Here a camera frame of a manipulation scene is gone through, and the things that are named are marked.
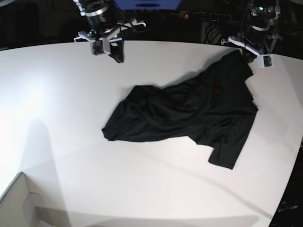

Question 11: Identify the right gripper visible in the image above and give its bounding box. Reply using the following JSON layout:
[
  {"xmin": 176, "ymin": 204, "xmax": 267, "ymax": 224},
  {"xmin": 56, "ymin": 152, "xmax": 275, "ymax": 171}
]
[{"xmin": 73, "ymin": 19, "xmax": 146, "ymax": 63}]

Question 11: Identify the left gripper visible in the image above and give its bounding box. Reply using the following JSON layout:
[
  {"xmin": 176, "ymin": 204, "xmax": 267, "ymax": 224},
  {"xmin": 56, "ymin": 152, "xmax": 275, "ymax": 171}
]
[{"xmin": 221, "ymin": 26, "xmax": 282, "ymax": 61}]

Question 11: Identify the black t-shirt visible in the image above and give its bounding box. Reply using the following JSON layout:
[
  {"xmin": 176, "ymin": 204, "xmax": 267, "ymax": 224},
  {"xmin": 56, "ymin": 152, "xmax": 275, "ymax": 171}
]
[{"xmin": 102, "ymin": 50, "xmax": 258, "ymax": 169}]

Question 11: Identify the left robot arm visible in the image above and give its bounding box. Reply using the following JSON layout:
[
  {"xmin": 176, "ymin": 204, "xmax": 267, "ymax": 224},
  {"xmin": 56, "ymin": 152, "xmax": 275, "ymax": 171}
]
[{"xmin": 221, "ymin": 0, "xmax": 282, "ymax": 68}]

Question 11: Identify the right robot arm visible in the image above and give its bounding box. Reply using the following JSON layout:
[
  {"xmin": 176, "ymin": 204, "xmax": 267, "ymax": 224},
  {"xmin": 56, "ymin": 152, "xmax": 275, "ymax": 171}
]
[{"xmin": 74, "ymin": 0, "xmax": 146, "ymax": 63}]

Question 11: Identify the blue box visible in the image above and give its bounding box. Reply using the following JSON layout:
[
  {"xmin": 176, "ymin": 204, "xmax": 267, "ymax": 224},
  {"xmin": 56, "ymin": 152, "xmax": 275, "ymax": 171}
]
[{"xmin": 114, "ymin": 0, "xmax": 181, "ymax": 10}]

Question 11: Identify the black power strip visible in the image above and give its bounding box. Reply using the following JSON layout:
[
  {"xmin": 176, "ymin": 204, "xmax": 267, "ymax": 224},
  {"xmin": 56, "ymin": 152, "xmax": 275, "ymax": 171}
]
[{"xmin": 178, "ymin": 11, "xmax": 232, "ymax": 21}]

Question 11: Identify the white cardboard box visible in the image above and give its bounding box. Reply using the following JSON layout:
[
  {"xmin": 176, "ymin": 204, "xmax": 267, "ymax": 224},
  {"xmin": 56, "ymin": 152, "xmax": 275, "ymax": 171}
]
[{"xmin": 0, "ymin": 172, "xmax": 71, "ymax": 227}]

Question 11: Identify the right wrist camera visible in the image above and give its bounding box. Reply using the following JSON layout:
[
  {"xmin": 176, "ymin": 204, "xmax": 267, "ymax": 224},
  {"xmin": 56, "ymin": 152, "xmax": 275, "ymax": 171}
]
[{"xmin": 90, "ymin": 38, "xmax": 111, "ymax": 56}]

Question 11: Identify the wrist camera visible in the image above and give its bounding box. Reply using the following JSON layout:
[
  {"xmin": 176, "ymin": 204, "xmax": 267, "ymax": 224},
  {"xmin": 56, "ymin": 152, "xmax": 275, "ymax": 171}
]
[
  {"xmin": 257, "ymin": 54, "xmax": 274, "ymax": 68},
  {"xmin": 90, "ymin": 38, "xmax": 111, "ymax": 56}
]

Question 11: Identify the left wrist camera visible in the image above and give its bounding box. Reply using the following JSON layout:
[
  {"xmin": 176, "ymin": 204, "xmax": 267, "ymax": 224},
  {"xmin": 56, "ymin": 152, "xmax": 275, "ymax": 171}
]
[{"xmin": 257, "ymin": 54, "xmax": 274, "ymax": 68}]

